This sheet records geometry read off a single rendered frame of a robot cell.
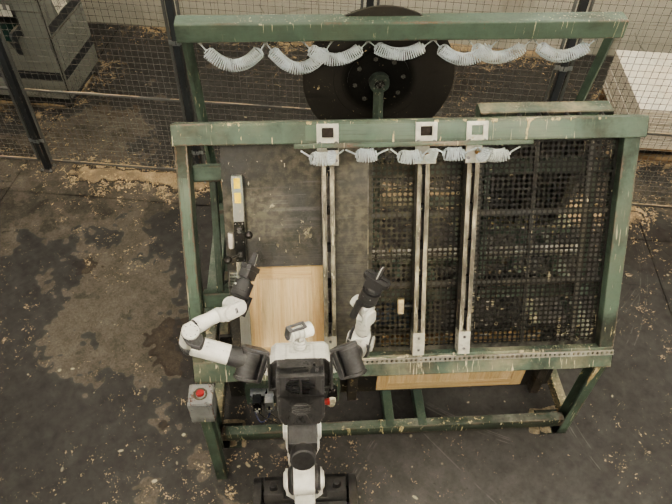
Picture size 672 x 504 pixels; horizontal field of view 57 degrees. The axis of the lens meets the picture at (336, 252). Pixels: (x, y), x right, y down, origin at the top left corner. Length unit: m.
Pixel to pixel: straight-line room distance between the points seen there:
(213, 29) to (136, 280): 2.36
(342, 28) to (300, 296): 1.32
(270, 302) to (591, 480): 2.24
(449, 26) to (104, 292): 3.11
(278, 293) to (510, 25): 1.73
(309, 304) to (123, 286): 2.10
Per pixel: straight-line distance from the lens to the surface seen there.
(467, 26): 3.26
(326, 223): 2.97
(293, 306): 3.16
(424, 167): 2.98
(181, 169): 2.99
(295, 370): 2.62
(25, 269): 5.32
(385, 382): 3.85
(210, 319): 2.79
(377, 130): 2.89
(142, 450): 4.15
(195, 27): 3.18
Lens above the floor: 3.62
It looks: 47 degrees down
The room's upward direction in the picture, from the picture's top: 2 degrees clockwise
